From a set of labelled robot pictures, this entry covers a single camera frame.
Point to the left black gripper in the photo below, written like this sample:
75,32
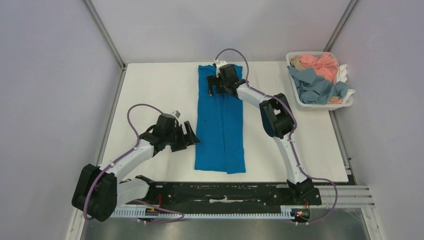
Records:
183,143

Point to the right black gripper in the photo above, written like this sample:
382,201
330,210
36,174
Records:
215,84

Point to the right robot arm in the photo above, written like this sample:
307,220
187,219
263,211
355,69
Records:
277,120

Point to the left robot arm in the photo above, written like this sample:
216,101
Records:
100,188

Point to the beige t shirt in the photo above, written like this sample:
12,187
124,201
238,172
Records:
296,63

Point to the grey blue t shirt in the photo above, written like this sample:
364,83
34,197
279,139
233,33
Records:
314,89

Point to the pink t shirt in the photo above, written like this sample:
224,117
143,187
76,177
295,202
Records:
325,66

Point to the white t shirt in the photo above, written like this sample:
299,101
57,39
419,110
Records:
342,77

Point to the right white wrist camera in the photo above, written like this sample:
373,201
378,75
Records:
218,64

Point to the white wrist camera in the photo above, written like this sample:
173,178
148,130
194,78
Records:
176,114
218,64

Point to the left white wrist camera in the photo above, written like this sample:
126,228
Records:
176,114

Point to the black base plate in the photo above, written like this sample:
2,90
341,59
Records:
227,197

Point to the white cable duct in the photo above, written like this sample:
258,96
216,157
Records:
142,212

